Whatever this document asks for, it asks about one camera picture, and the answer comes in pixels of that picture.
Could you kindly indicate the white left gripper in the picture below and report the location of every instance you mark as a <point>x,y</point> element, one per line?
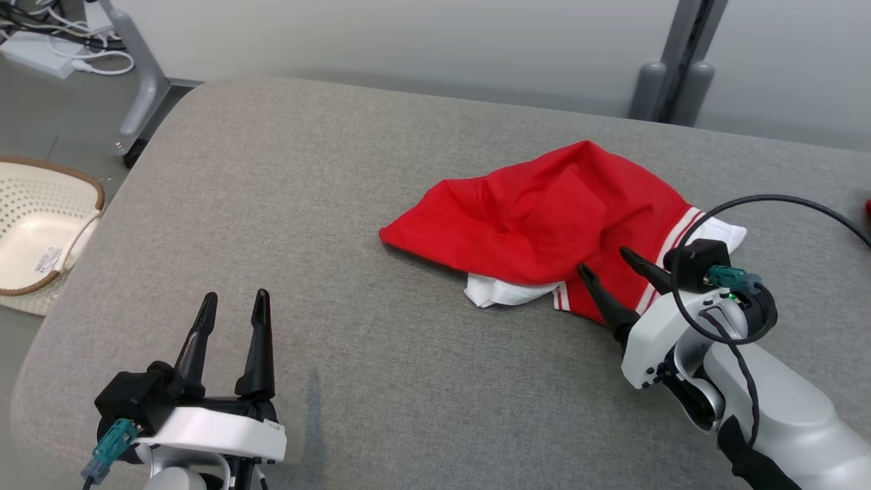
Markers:
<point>218,435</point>

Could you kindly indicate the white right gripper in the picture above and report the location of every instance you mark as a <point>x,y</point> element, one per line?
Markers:
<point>653,340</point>

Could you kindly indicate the red shirt with white sleeves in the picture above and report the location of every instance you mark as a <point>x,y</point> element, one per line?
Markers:
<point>531,218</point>

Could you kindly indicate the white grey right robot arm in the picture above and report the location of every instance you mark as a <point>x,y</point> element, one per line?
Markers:
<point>796,422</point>

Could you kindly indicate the cream perforated laundry basket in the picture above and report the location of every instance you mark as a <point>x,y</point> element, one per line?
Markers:
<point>34,231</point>

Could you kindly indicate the grey desk leg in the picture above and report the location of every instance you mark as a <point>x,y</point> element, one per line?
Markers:
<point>139,82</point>

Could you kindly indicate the white power strip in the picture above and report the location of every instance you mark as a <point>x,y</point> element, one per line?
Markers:
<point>34,54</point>

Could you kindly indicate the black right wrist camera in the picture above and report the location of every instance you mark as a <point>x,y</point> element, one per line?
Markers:
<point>701,262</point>

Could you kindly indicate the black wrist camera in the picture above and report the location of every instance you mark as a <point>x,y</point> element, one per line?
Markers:
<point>701,262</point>
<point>136,401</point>

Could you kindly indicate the teal right camera connector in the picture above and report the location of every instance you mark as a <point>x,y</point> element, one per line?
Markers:
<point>731,279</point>

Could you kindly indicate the teal camera connector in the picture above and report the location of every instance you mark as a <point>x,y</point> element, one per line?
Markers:
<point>731,279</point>
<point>109,446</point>

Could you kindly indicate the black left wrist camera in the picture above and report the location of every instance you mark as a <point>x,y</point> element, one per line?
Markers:
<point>136,401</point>

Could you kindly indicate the teal left camera connector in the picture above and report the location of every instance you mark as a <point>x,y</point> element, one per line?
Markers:
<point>109,446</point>

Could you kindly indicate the grey cylindrical post foot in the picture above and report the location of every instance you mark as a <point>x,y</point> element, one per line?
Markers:
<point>694,95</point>
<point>650,92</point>

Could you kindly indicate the grey metal partition post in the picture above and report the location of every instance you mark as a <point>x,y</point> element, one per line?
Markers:
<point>687,41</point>

